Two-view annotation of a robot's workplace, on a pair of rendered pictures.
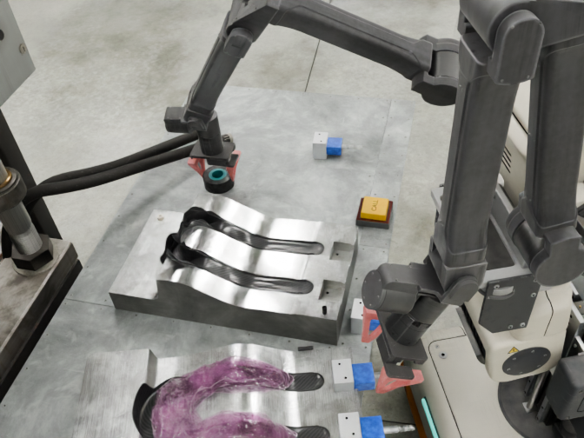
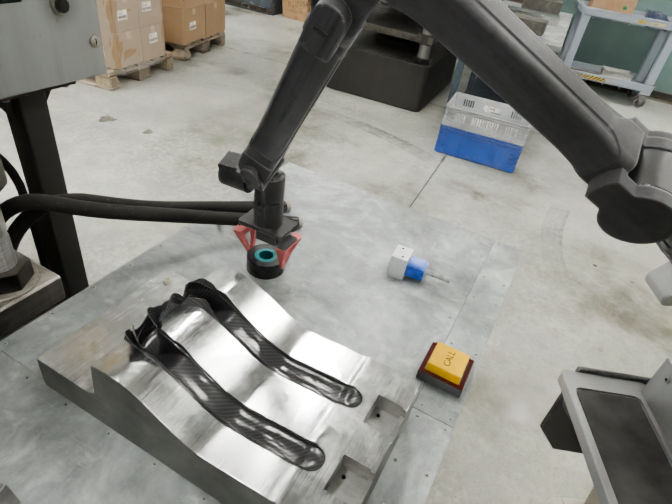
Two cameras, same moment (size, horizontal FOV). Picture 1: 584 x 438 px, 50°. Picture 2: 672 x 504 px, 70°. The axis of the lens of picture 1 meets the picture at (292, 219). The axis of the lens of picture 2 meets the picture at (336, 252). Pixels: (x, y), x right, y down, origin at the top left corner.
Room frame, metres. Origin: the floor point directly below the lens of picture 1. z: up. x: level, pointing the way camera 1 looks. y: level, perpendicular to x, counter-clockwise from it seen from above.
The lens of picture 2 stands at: (0.48, -0.03, 1.45)
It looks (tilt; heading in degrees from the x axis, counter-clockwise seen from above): 36 degrees down; 5
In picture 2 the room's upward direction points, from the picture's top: 9 degrees clockwise
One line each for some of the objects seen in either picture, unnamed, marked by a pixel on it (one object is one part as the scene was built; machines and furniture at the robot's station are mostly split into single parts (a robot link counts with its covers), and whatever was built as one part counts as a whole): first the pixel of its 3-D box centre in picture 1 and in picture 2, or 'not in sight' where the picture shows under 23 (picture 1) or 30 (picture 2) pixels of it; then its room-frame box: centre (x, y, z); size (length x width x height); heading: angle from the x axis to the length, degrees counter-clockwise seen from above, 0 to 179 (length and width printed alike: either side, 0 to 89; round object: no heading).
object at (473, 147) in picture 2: not in sight; (481, 140); (4.10, -0.64, 0.11); 0.61 x 0.41 x 0.22; 76
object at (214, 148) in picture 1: (211, 142); (268, 213); (1.26, 0.18, 0.94); 0.10 x 0.07 x 0.07; 73
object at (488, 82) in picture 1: (473, 163); not in sight; (0.57, -0.22, 1.40); 0.11 x 0.06 x 0.43; 5
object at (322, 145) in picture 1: (338, 146); (420, 269); (1.34, -0.14, 0.83); 0.13 x 0.05 x 0.05; 77
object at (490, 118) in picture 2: not in sight; (488, 118); (4.10, -0.64, 0.28); 0.61 x 0.41 x 0.15; 76
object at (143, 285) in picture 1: (235, 260); (231, 373); (0.92, 0.13, 0.87); 0.50 x 0.26 x 0.14; 73
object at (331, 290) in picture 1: (332, 296); (348, 488); (0.80, -0.07, 0.87); 0.05 x 0.05 x 0.04; 73
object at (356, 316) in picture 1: (384, 320); not in sight; (0.76, -0.17, 0.83); 0.13 x 0.05 x 0.05; 74
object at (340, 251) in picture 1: (341, 257); (383, 423); (0.90, -0.10, 0.87); 0.05 x 0.05 x 0.04; 73
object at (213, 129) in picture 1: (204, 122); (267, 184); (1.26, 0.19, 1.00); 0.07 x 0.06 x 0.07; 75
